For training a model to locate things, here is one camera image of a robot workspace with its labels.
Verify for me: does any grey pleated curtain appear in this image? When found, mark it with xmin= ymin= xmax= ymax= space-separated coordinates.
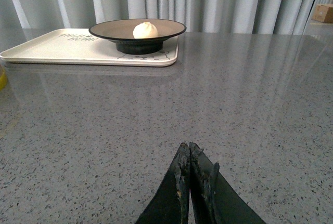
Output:
xmin=1 ymin=0 xmax=317 ymax=34

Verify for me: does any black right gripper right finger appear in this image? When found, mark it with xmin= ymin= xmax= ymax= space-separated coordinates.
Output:
xmin=189 ymin=142 xmax=265 ymax=223

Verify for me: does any white steamed bun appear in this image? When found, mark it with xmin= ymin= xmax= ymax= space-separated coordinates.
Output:
xmin=133 ymin=22 xmax=159 ymax=39

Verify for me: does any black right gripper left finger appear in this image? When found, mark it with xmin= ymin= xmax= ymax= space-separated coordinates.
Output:
xmin=136 ymin=143 xmax=190 ymax=223

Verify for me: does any yellow rimmed wooden steamer basket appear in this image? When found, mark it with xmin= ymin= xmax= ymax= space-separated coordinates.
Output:
xmin=0 ymin=66 xmax=8 ymax=90

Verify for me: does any tan plate with black rim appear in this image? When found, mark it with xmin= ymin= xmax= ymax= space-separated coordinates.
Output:
xmin=89 ymin=19 xmax=187 ymax=55

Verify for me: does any brown cardboard box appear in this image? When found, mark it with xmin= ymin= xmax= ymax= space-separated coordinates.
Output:
xmin=312 ymin=4 xmax=333 ymax=23

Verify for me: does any cream rectangular serving tray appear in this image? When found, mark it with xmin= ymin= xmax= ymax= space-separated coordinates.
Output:
xmin=1 ymin=29 xmax=178 ymax=67

